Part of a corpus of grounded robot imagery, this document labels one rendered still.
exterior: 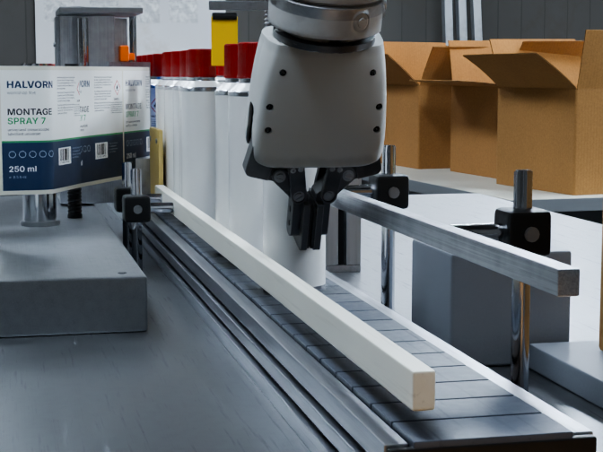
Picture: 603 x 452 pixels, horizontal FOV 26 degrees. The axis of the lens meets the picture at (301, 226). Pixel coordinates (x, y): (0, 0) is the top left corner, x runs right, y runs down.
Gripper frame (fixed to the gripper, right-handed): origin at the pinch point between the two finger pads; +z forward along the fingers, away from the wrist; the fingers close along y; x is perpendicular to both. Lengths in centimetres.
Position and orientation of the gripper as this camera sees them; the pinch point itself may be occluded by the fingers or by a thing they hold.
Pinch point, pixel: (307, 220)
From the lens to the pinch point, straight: 102.0
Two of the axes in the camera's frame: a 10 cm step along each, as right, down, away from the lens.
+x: 2.1, 4.5, -8.7
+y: -9.7, 0.3, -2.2
